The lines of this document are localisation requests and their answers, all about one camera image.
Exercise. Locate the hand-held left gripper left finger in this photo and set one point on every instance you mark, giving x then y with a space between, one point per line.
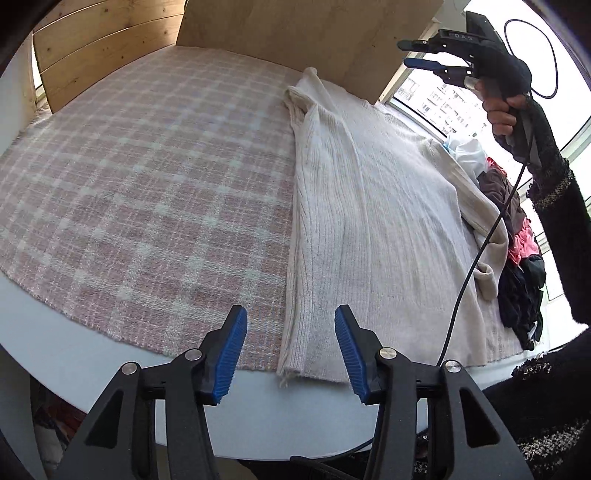
228 355

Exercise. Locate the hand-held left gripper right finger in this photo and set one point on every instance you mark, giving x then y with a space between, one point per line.
353 355

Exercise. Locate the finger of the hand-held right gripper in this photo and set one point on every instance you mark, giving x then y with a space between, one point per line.
415 45
420 63

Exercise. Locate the cream knit sweater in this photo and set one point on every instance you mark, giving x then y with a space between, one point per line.
383 230

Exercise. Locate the person's right forearm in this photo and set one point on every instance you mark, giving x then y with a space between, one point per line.
568 230

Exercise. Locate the person's right hand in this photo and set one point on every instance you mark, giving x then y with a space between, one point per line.
498 115

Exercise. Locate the light oak board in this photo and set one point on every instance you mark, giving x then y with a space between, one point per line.
323 37

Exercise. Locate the brown garment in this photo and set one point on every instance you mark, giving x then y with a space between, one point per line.
501 198

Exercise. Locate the black garment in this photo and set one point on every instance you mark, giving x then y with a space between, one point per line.
521 300

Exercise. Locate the red patterned cloth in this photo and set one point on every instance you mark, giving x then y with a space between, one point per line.
60 415

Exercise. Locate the pink plaid blanket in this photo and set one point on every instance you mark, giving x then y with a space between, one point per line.
138 184

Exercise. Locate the pink garment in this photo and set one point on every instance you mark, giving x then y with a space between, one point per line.
524 240

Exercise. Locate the black tweed jacket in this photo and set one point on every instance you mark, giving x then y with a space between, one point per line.
554 406

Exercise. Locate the pine plank board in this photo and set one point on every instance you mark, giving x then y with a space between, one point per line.
101 50

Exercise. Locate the white window frame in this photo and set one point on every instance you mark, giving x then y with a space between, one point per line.
392 87

